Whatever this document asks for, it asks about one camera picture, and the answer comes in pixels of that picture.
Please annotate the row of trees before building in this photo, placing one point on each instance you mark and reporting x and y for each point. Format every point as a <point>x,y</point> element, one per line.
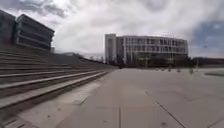
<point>150,61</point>

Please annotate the white building with tower end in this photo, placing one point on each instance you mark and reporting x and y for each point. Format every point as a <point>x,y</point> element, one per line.
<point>150,45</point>

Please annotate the grey concrete paved plaza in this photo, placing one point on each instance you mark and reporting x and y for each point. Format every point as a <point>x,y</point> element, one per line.
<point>140,96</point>

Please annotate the wide concrete steps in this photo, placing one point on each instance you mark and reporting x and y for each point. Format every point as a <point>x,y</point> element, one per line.
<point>30,76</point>

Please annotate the dark glass building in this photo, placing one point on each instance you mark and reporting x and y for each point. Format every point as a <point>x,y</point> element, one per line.
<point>31,33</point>

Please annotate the distant dark tree line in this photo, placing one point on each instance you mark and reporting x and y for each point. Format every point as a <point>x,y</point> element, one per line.
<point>208,61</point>

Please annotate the grass strip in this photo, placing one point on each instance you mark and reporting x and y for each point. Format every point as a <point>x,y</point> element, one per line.
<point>215,74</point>

